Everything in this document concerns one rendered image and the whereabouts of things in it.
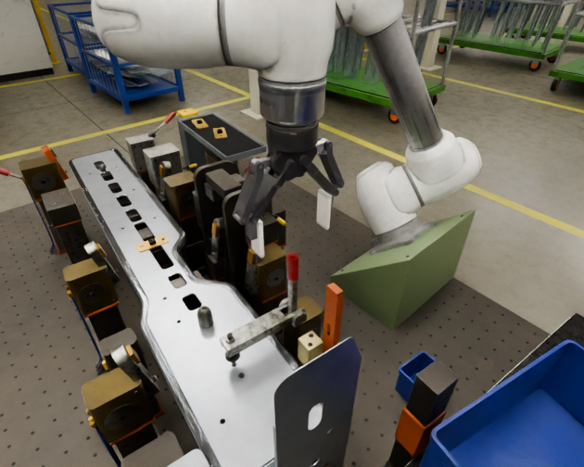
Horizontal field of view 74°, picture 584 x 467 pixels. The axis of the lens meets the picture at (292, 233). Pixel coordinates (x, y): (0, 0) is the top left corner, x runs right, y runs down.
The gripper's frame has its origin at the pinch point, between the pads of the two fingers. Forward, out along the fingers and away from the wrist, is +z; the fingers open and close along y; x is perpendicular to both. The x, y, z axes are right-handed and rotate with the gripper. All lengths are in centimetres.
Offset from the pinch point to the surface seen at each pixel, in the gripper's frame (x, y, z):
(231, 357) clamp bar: 0.6, 14.3, 22.5
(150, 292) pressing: -28.8, 20.4, 26.1
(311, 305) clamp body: -0.2, -5.0, 20.9
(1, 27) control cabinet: -701, 14, 54
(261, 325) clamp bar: 0.2, 7.2, 18.8
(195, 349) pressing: -7.7, 18.5, 26.1
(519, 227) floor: -50, -238, 126
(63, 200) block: -79, 30, 23
